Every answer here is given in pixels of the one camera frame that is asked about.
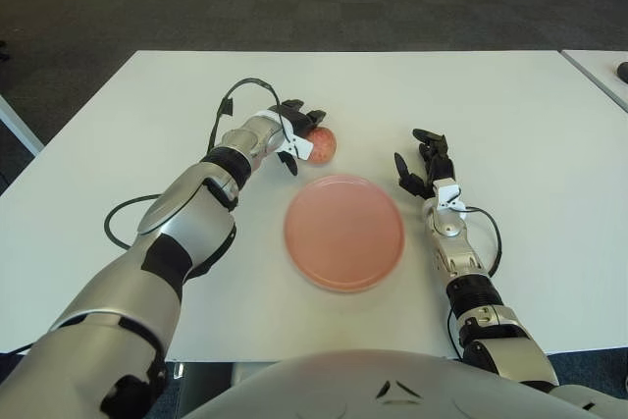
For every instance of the red apple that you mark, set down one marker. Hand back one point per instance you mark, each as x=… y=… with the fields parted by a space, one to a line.
x=324 y=146

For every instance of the silver robot torso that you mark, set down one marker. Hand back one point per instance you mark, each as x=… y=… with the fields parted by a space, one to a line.
x=343 y=384

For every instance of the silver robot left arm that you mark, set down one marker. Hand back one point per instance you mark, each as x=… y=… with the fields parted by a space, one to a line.
x=181 y=223

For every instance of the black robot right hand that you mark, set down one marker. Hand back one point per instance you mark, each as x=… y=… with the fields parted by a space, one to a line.
x=436 y=161

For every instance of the pink round plate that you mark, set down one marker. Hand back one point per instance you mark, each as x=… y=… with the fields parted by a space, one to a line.
x=343 y=232

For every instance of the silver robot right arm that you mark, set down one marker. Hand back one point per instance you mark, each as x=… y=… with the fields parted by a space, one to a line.
x=458 y=232

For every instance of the grey handheld controller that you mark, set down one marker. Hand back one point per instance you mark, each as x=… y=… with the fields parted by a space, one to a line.
x=623 y=70

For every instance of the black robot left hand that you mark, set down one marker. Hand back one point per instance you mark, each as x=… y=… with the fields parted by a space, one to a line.
x=299 y=120

